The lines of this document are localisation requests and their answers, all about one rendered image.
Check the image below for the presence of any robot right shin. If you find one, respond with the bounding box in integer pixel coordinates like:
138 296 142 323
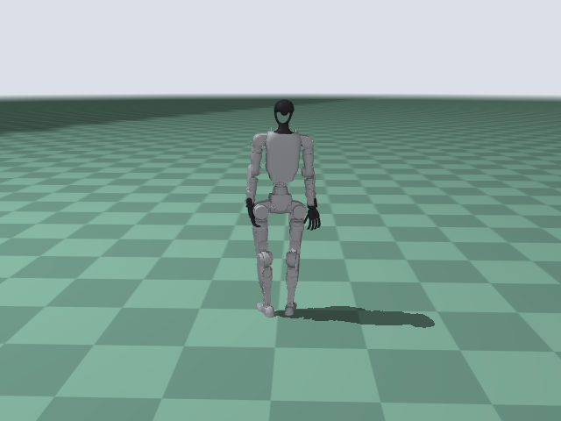
286 253 300 307

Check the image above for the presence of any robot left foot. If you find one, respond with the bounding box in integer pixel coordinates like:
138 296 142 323
256 303 275 318

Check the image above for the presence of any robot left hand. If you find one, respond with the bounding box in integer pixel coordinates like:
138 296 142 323
246 197 261 227

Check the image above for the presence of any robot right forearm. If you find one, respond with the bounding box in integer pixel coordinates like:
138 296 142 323
304 169 316 206

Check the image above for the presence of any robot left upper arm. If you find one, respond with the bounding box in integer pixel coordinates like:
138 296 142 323
250 133 267 175

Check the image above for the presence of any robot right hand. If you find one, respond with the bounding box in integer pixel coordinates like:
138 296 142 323
303 199 321 231

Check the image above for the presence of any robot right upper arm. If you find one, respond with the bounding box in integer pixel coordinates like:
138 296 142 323
300 134 314 177

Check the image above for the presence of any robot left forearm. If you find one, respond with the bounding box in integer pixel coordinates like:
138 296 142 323
245 165 258 203

